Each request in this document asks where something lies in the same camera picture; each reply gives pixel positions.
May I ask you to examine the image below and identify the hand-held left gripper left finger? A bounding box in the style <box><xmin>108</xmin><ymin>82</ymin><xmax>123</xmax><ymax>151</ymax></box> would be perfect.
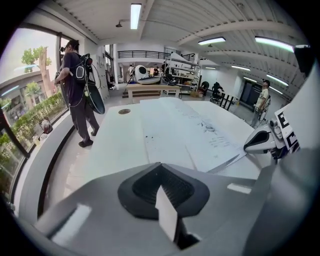
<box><xmin>36</xmin><ymin>162</ymin><xmax>181</xmax><ymax>256</ymax></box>

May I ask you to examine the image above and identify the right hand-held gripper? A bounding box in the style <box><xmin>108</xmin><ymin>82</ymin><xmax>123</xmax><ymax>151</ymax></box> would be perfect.
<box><xmin>243</xmin><ymin>106</ymin><xmax>301</xmax><ymax>161</ymax></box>

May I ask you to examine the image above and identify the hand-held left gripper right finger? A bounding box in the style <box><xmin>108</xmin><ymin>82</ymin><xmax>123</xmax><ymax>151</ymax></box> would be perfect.
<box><xmin>161</xmin><ymin>162</ymin><xmax>258</xmax><ymax>253</ymax></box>

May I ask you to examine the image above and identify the white printed book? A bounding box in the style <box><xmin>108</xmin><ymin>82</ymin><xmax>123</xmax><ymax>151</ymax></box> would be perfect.
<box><xmin>139</xmin><ymin>96</ymin><xmax>248</xmax><ymax>174</ymax></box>

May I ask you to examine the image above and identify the black office chair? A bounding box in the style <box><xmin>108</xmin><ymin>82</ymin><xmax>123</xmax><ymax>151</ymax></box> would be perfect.
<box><xmin>209</xmin><ymin>81</ymin><xmax>225</xmax><ymax>103</ymax></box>

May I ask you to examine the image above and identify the white metal shelf rack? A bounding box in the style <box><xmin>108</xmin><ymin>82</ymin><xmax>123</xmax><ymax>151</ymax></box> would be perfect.
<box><xmin>164</xmin><ymin>51</ymin><xmax>202</xmax><ymax>93</ymax></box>

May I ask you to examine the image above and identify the black backpack rig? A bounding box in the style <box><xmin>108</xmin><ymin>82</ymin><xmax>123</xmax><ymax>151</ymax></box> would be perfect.
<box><xmin>74</xmin><ymin>52</ymin><xmax>106</xmax><ymax>116</ymax></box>

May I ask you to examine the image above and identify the wooden table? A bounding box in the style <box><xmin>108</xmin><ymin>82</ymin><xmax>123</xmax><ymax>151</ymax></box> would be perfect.
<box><xmin>125</xmin><ymin>83</ymin><xmax>182</xmax><ymax>105</ymax></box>

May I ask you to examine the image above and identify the white egg-shaped robot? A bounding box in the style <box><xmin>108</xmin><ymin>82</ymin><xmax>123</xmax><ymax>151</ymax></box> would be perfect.
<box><xmin>133</xmin><ymin>64</ymin><xmax>161</xmax><ymax>85</ymax></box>

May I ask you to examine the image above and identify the black mezzanine railing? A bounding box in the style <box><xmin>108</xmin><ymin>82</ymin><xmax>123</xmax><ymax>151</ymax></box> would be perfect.
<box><xmin>117</xmin><ymin>50</ymin><xmax>165</xmax><ymax>60</ymax></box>

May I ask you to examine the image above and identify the black framed window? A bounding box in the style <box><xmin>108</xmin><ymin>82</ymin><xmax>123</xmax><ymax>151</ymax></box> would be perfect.
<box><xmin>0</xmin><ymin>22</ymin><xmax>76</xmax><ymax>201</ymax></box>

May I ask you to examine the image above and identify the small glass photo frame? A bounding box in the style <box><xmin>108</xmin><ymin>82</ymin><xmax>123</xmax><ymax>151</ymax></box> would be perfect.
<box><xmin>39</xmin><ymin>116</ymin><xmax>54</xmax><ymax>135</ymax></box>

